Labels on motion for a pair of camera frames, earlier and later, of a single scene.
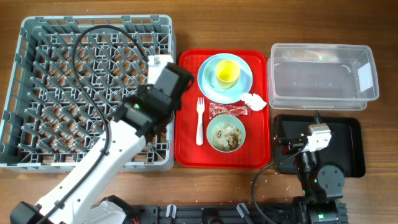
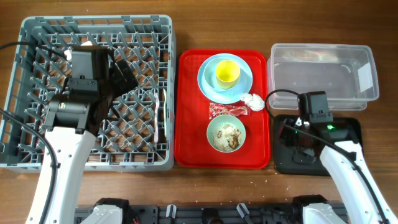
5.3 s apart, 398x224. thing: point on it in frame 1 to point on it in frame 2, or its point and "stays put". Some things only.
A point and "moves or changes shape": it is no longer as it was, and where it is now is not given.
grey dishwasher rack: x=70 y=75 stays put
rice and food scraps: x=226 y=137 stays put
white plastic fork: x=200 y=109 moves or changes shape
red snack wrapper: x=216 y=109 stays put
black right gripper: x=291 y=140 to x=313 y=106
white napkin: x=254 y=101 stays put
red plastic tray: x=255 y=152 stays put
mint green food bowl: x=226 y=133 stays put
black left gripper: x=143 y=89 to x=121 y=85
